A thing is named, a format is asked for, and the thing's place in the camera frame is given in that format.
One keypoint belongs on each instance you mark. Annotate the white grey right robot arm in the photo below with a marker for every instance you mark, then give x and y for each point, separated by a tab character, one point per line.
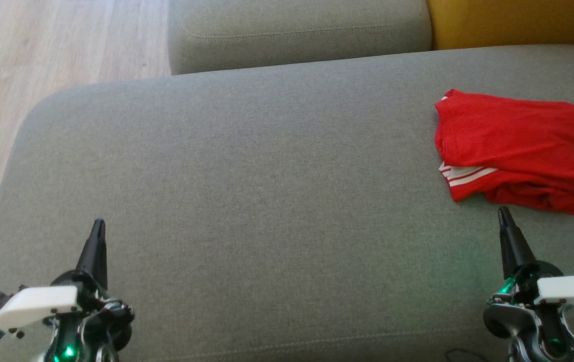
523	322

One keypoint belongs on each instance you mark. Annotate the narrow grey sofa seat cushion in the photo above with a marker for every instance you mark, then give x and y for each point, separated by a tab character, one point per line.
292	30

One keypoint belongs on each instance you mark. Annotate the wide grey sofa seat cushion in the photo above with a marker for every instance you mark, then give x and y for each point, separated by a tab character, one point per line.
266	201

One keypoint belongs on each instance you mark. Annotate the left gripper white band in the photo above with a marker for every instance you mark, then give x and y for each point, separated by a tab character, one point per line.
35	304

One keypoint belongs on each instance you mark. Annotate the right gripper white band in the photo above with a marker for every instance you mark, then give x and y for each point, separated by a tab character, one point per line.
573	291

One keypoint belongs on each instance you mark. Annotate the yellow sofa back cushion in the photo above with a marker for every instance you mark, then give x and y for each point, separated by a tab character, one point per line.
508	20

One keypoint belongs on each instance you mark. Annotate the red shorts with white trim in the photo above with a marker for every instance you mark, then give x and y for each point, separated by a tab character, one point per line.
508	130

